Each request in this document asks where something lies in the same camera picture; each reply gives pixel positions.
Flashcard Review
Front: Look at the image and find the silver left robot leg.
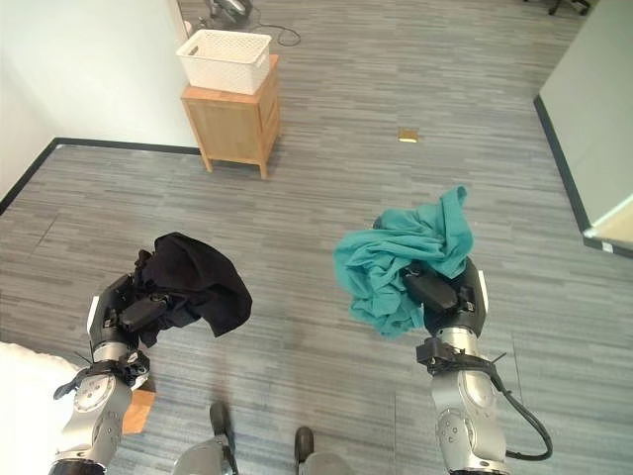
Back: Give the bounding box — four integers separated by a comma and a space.
173, 401, 239, 475

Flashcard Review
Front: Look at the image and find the black floor cable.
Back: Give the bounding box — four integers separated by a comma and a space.
251, 9, 302, 48

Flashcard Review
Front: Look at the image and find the black office chair base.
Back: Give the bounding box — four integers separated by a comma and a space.
547, 0, 591, 16

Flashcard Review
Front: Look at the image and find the silver right robot leg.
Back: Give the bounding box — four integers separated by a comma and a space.
294, 427, 356, 475

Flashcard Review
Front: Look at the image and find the wooden side cabinet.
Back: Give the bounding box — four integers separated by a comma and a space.
180, 53, 282, 180

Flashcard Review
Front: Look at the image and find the white bed sheet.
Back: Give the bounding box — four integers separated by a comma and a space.
0, 341, 80, 475

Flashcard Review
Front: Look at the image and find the white perforated laundry basket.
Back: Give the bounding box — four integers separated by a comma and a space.
175, 29, 273, 96

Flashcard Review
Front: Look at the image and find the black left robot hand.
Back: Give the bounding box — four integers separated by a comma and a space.
86, 248, 173, 347

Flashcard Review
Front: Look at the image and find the black garment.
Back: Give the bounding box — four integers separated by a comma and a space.
133, 232, 254, 348

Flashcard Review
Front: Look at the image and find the wooden board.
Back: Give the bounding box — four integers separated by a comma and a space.
121, 388, 157, 435

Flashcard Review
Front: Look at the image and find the silver robot leg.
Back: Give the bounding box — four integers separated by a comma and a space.
294, 427, 356, 475
173, 401, 239, 475

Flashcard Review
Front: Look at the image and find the teal garment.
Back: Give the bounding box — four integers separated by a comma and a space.
332, 185, 475, 340

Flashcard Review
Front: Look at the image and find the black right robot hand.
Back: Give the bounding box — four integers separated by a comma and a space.
404, 257, 490, 341

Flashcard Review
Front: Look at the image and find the grey partition panel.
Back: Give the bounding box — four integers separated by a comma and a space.
532, 0, 633, 258

